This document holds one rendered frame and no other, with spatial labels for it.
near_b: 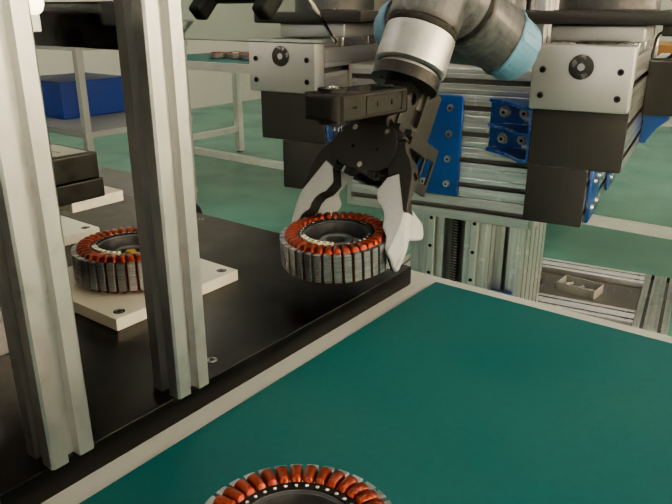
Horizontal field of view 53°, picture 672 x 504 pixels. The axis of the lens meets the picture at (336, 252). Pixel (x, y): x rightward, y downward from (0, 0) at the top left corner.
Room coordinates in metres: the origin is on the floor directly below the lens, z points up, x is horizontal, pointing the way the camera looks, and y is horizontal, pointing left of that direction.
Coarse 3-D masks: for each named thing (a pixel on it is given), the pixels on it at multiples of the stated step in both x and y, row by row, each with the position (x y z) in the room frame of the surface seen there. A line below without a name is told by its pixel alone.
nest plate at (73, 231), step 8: (64, 224) 0.81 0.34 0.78; (72, 224) 0.81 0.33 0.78; (80, 224) 0.81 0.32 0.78; (88, 224) 0.81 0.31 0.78; (64, 232) 0.77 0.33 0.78; (72, 232) 0.77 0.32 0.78; (80, 232) 0.77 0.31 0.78; (88, 232) 0.78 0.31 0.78; (64, 240) 0.76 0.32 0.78; (72, 240) 0.76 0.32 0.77
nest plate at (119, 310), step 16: (208, 272) 0.64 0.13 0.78; (224, 272) 0.64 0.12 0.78; (80, 288) 0.60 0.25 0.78; (208, 288) 0.62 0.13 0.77; (80, 304) 0.56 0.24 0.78; (96, 304) 0.56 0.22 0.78; (112, 304) 0.56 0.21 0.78; (128, 304) 0.56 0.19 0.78; (144, 304) 0.56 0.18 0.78; (96, 320) 0.55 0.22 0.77; (112, 320) 0.53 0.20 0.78; (128, 320) 0.54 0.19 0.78
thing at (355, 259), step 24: (312, 216) 0.66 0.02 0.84; (336, 216) 0.67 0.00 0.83; (360, 216) 0.66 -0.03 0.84; (288, 240) 0.61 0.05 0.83; (312, 240) 0.60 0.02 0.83; (336, 240) 0.64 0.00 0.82; (360, 240) 0.60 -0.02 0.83; (384, 240) 0.60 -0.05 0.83; (288, 264) 0.60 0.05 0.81; (312, 264) 0.58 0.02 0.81; (336, 264) 0.57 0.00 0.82; (360, 264) 0.58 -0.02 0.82; (384, 264) 0.60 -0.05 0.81
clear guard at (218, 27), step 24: (192, 0) 0.73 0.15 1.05; (216, 0) 0.71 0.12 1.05; (240, 0) 0.69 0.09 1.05; (264, 0) 0.67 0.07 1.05; (288, 0) 0.65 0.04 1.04; (312, 0) 0.64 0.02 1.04; (192, 24) 0.77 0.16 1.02; (216, 24) 0.74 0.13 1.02; (240, 24) 0.72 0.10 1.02; (264, 24) 0.70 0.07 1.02; (288, 24) 0.68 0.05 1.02; (312, 24) 0.66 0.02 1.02
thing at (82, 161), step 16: (64, 160) 0.55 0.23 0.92; (80, 160) 0.57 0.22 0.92; (96, 160) 0.58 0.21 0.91; (64, 176) 0.55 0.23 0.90; (80, 176) 0.56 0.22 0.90; (96, 176) 0.58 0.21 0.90; (64, 192) 0.55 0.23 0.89; (80, 192) 0.56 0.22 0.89; (96, 192) 0.57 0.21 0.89; (112, 192) 0.59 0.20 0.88; (64, 208) 0.56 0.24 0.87; (80, 208) 0.56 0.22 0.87
